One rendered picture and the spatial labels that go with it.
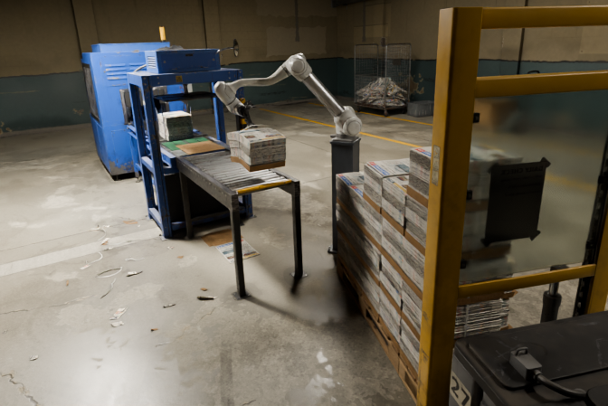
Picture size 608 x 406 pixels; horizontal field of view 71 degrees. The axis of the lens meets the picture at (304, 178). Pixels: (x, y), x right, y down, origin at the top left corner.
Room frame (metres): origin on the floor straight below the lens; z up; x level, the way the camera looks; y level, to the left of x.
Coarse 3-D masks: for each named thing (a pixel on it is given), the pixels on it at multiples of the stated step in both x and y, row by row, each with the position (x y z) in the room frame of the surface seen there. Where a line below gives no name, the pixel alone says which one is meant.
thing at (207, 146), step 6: (186, 144) 4.38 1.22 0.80; (192, 144) 4.37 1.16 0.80; (198, 144) 4.36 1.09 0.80; (204, 144) 4.35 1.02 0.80; (210, 144) 4.34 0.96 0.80; (216, 144) 4.33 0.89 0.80; (186, 150) 4.09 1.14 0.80; (192, 150) 4.08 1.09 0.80; (198, 150) 4.07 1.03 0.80; (204, 150) 4.06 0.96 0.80; (210, 150) 4.05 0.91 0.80
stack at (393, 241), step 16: (336, 176) 3.04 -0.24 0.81; (352, 176) 2.96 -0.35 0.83; (352, 192) 2.68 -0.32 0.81; (352, 208) 2.69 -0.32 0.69; (368, 208) 2.40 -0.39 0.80; (352, 224) 2.68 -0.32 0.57; (368, 224) 2.40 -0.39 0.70; (384, 224) 2.17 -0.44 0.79; (352, 240) 2.69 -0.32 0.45; (368, 240) 2.38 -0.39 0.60; (384, 240) 2.16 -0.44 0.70; (400, 240) 1.97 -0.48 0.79; (352, 256) 2.68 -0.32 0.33; (368, 256) 2.37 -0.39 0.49; (400, 256) 1.96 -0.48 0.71; (352, 272) 2.68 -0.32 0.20; (384, 272) 2.16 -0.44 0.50; (352, 288) 2.75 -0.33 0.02; (368, 288) 2.36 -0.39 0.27; (400, 288) 1.95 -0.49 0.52; (384, 304) 2.13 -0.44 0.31; (400, 304) 1.92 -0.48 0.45; (368, 320) 2.37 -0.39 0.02; (384, 320) 2.13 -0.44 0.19; (400, 320) 1.93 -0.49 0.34
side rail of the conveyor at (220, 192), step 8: (176, 160) 3.83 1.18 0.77; (184, 160) 3.71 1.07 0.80; (184, 168) 3.65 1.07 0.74; (192, 168) 3.44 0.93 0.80; (192, 176) 3.46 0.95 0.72; (200, 176) 3.27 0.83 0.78; (208, 176) 3.18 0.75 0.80; (200, 184) 3.29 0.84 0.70; (208, 184) 3.11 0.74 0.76; (216, 184) 2.97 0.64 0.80; (208, 192) 3.13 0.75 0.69; (216, 192) 2.96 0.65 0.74; (224, 192) 2.82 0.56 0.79; (232, 192) 2.79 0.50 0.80; (224, 200) 2.83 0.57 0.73; (232, 200) 2.72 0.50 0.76; (232, 208) 2.72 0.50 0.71
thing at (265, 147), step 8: (240, 136) 2.95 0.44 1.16; (248, 136) 2.93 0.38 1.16; (256, 136) 2.94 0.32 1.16; (264, 136) 2.95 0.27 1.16; (272, 136) 2.96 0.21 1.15; (280, 136) 2.97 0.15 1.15; (248, 144) 2.84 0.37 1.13; (256, 144) 2.84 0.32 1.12; (264, 144) 2.87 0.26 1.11; (272, 144) 2.91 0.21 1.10; (280, 144) 2.94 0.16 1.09; (248, 152) 2.84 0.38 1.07; (256, 152) 2.84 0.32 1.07; (264, 152) 2.88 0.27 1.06; (272, 152) 2.91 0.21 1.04; (280, 152) 2.95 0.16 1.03; (248, 160) 2.86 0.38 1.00; (256, 160) 2.85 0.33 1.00; (264, 160) 2.89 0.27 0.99; (272, 160) 2.92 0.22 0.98; (280, 160) 2.97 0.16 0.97
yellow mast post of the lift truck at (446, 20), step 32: (448, 32) 1.29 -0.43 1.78; (448, 64) 1.28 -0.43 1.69; (448, 96) 1.27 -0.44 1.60; (448, 128) 1.27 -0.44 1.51; (448, 160) 1.27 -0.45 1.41; (448, 192) 1.27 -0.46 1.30; (448, 224) 1.27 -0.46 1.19; (448, 256) 1.27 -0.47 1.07; (448, 288) 1.27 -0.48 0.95; (448, 320) 1.28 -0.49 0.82; (448, 352) 1.28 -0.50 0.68; (448, 384) 1.28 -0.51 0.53
